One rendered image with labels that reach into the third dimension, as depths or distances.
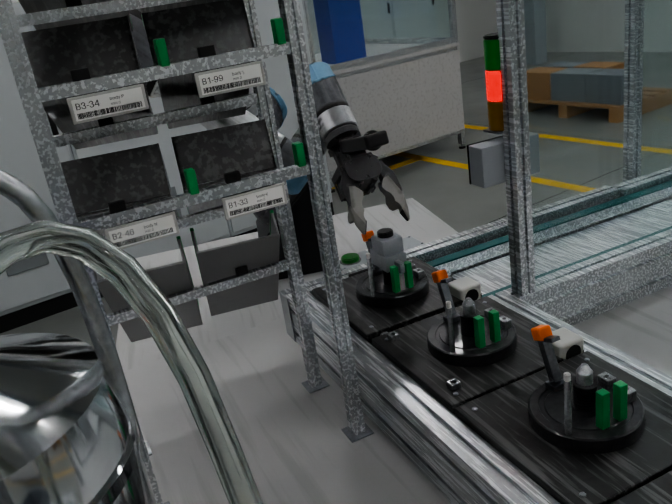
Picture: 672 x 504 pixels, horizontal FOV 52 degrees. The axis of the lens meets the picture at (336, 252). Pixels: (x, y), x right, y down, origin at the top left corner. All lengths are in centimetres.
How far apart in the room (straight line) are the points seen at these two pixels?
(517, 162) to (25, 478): 104
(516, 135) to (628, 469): 56
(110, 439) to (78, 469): 2
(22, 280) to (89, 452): 387
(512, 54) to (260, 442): 74
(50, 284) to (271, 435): 309
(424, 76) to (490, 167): 462
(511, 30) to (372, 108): 436
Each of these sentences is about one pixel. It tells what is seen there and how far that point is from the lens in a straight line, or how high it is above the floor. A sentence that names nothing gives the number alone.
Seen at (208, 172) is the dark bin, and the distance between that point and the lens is 95.
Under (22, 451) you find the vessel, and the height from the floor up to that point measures 141.
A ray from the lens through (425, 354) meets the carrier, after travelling 110.
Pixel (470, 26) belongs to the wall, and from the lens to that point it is 1173.
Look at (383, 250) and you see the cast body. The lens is 125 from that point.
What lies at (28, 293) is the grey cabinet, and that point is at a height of 18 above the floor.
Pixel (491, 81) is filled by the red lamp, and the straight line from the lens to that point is 119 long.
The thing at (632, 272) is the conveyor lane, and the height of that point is 92.
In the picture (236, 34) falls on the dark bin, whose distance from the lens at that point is 94.
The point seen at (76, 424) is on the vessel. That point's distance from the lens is 26.
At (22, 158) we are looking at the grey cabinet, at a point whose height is 90.
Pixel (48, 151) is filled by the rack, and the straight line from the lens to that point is 86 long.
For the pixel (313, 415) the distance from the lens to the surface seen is 120.
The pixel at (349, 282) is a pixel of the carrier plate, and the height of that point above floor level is 97.
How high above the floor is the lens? 154
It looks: 22 degrees down
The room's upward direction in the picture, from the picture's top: 9 degrees counter-clockwise
